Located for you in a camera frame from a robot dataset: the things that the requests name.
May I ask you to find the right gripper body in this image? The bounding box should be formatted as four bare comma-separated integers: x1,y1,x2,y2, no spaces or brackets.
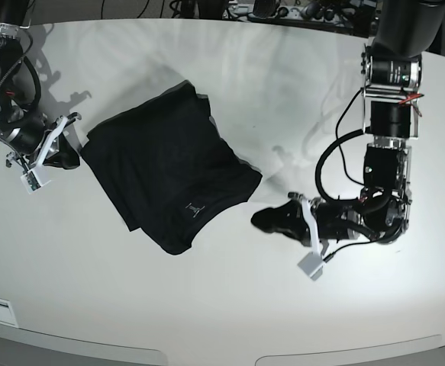
4,116,57,164

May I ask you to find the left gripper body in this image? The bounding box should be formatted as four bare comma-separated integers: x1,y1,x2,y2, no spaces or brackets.
302,197,367,248

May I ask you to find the black T-shirt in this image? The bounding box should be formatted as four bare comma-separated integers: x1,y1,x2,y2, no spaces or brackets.
81,81,262,255

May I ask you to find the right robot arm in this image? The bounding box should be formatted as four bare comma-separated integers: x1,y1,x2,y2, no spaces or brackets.
0,1,80,171

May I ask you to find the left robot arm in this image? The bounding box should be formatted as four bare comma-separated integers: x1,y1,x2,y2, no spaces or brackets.
251,1,445,244

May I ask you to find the white power strip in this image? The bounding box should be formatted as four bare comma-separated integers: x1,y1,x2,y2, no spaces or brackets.
275,3,334,21

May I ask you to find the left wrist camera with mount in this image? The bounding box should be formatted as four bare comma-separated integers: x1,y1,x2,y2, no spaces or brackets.
288,192,330,281

